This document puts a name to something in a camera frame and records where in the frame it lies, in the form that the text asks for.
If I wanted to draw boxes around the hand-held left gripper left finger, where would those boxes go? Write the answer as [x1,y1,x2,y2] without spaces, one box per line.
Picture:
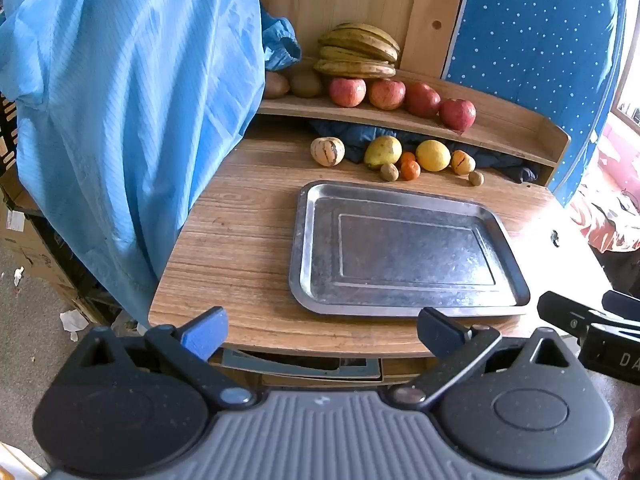
[70,306,254,408]

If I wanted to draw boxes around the red floral bedding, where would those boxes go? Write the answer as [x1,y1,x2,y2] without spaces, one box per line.
[567,115,640,253]

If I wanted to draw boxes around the bunch of ripe bananas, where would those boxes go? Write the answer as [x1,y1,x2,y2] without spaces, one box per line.
[313,22,401,80]

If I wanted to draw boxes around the window with frame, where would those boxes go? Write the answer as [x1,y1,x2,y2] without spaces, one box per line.
[607,35,640,126]

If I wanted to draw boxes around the cardboard boxes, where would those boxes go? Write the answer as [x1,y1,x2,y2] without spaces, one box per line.
[0,175,116,326]

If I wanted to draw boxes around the black plastic crate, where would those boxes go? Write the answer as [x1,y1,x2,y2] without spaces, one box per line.
[0,95,21,176]

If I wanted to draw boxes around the small striped pepino melon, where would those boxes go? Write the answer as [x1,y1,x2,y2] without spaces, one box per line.
[450,150,476,176]

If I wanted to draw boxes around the large striped pepino melon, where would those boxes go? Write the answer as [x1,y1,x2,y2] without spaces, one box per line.
[310,136,346,168]

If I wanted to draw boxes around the light blue crumpled bag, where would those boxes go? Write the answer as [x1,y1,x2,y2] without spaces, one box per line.
[262,15,303,72]

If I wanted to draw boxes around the yellow lemon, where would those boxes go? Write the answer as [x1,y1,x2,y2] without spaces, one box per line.
[415,139,452,172]

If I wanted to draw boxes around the dark red apple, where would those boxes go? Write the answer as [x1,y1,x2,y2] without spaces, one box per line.
[404,82,442,119]
[439,98,477,133]

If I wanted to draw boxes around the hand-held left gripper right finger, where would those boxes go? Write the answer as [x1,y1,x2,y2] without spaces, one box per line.
[389,306,581,407]

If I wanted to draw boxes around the blue white-dotted cloth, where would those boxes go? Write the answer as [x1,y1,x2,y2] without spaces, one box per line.
[442,0,631,206]

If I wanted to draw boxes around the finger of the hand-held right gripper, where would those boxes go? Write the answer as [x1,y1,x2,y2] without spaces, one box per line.
[602,290,640,322]
[537,290,609,347]

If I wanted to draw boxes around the light blue cloth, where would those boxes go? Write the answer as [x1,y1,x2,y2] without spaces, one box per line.
[0,0,266,328]

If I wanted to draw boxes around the metal tray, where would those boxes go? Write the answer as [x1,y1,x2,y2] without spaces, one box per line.
[288,180,531,317]

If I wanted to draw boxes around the wooden shelf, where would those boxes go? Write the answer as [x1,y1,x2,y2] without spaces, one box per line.
[255,67,571,187]

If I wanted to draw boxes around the yellow pear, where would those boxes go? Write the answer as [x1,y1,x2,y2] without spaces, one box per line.
[363,135,403,170]

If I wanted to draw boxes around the dark blue quilted jacket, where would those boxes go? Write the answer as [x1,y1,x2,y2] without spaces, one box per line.
[307,120,541,184]

